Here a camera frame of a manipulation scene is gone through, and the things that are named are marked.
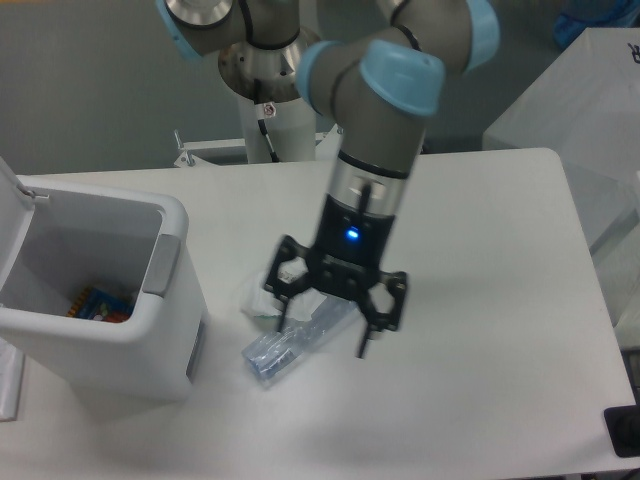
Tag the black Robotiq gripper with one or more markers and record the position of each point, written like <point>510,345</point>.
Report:
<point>343,261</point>

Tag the white push-lid trash can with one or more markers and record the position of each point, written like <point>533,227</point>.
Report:
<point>58,238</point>

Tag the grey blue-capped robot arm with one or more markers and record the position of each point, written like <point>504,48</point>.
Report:
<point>380,90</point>

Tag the colourful package inside can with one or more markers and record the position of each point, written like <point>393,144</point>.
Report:
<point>97,305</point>

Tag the crumpled white plastic wrapper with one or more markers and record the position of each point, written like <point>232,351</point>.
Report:
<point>256,302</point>

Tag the crushed clear plastic bottle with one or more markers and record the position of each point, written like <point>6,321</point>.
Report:
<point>274,354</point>

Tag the black device at edge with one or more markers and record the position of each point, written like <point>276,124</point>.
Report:
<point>623,427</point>

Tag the blue shoe cover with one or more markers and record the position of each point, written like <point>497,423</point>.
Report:
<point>577,16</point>

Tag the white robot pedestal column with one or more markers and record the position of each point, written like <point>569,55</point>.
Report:
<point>277,132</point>

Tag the white metal base bracket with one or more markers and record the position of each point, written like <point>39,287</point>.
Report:
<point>233,151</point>

